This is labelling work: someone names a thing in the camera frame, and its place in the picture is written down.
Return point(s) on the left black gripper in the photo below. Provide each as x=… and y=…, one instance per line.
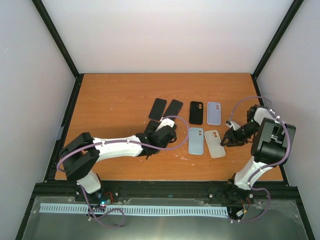
x=164, y=145

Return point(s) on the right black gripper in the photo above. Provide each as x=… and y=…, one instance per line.
x=233, y=138

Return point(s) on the phone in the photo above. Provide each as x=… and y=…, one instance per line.
x=213, y=142
x=214, y=113
x=196, y=141

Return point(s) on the black smartphone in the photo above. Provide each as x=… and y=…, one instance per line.
x=151, y=126
x=174, y=108

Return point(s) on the blue smartphone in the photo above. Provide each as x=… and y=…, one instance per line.
x=157, y=109

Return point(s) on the black phone case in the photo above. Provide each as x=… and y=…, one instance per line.
x=196, y=111

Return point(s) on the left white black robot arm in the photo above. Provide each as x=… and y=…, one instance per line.
x=78, y=158

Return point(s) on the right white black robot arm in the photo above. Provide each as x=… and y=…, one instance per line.
x=271, y=141

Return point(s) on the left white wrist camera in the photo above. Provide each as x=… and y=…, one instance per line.
x=166, y=122

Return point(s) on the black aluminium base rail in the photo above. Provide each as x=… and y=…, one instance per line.
x=207, y=191

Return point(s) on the light blue slotted cable duct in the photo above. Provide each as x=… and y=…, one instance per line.
x=137, y=210

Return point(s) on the right black frame post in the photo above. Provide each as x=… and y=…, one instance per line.
x=279, y=33

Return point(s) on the black frame post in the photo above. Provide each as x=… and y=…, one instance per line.
x=279, y=33
x=48, y=22

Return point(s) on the left black frame post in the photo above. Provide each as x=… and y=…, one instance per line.
x=48, y=22

